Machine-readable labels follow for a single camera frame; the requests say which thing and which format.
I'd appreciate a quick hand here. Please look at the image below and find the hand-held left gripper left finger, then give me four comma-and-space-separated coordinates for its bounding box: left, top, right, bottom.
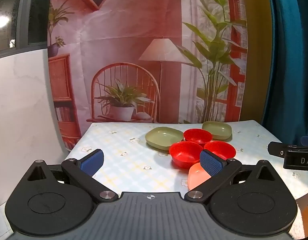
27, 149, 119, 203

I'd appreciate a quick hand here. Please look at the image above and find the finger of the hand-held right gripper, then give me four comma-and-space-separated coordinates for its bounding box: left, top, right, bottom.
267, 141, 308, 159

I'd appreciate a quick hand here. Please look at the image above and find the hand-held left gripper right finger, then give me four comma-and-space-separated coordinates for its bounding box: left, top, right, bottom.
184, 149, 278, 203

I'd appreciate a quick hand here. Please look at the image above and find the red bowl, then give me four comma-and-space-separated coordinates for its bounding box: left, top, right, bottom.
169, 141, 204, 169
183, 128, 213, 148
203, 141, 236, 160

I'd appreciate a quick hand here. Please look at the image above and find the orange plate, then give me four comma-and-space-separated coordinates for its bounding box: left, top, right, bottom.
188, 162, 212, 191

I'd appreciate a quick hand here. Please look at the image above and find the green square plate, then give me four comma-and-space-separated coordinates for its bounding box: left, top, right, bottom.
145, 127, 184, 151
202, 121, 232, 141

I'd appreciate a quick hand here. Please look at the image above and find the floral checked tablecloth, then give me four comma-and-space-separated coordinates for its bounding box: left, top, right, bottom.
65, 120, 308, 201

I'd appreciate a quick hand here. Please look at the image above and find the blue curtain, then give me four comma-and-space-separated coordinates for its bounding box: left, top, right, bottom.
262, 0, 308, 146

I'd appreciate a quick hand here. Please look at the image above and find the printed room backdrop cloth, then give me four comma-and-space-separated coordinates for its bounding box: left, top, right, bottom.
47, 0, 248, 152

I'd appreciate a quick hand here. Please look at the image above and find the window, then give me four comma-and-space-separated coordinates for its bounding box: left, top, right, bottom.
0, 0, 54, 58

